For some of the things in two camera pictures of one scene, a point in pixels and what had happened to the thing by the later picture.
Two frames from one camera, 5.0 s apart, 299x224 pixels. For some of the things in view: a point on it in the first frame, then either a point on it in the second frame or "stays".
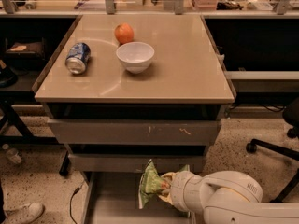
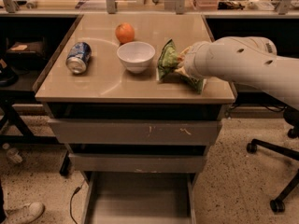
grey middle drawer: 135,162 stays
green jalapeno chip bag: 152,184 -> 166,71
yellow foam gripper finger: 167,198 -> 181,71
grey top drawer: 132,132 stays
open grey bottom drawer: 114,198 stays
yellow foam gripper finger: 172,175 -> 185,50
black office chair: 291,116 stays
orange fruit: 123,33 stays
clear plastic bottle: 12,154 stays
